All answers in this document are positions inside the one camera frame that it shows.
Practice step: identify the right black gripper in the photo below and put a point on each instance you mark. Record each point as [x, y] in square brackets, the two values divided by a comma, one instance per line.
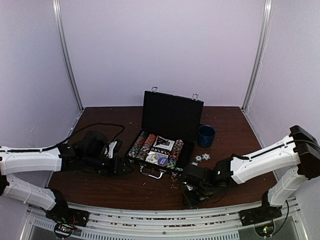
[191, 202]

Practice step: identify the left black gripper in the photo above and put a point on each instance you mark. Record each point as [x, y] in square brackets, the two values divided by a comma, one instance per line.
[117, 169]

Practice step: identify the clear round dealer button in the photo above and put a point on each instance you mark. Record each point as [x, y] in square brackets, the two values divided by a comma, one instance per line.
[152, 158]

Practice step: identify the brown poker chip roll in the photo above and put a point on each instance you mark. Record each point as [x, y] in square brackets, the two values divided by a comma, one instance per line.
[150, 140]

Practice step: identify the playing card deck box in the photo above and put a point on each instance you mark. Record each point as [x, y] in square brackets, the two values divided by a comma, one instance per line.
[168, 147]
[159, 155]

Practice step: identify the dark blue mug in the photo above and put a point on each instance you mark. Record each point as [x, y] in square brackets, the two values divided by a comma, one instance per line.
[206, 135]

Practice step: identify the black poker case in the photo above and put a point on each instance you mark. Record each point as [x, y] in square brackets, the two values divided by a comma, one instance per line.
[174, 118]

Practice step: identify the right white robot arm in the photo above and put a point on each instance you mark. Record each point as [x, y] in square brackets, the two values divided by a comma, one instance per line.
[300, 151]

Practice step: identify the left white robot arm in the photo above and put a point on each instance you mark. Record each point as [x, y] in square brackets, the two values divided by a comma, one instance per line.
[64, 158]

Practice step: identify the left poker chip row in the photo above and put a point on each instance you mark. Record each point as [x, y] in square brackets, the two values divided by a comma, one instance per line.
[133, 152]

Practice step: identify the poker chip row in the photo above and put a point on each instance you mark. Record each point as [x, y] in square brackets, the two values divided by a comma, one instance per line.
[175, 154]
[143, 152]
[133, 152]

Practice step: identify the purple small blind button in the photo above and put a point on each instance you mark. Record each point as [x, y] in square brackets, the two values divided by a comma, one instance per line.
[163, 161]

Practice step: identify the triangular all-in button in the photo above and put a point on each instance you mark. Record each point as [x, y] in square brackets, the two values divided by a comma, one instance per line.
[160, 141]

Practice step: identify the right poker chip row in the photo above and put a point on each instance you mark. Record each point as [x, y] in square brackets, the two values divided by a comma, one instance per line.
[175, 154]

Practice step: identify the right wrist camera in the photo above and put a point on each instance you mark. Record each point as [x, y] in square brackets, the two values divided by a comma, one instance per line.
[193, 175]

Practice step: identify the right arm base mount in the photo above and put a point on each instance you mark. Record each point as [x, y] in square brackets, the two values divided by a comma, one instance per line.
[259, 214]

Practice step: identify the aluminium front rail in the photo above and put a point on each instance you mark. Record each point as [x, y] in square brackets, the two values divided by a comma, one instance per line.
[220, 223]

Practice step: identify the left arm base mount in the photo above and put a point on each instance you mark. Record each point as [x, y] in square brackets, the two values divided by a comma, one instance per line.
[67, 216]

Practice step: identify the left aluminium frame post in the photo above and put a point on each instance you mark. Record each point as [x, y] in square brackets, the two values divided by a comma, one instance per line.
[66, 57]

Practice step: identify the aluminium frame post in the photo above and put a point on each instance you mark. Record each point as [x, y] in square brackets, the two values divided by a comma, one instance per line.
[261, 47]
[66, 57]

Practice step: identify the right aluminium frame post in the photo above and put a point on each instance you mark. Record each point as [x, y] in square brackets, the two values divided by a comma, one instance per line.
[261, 47]

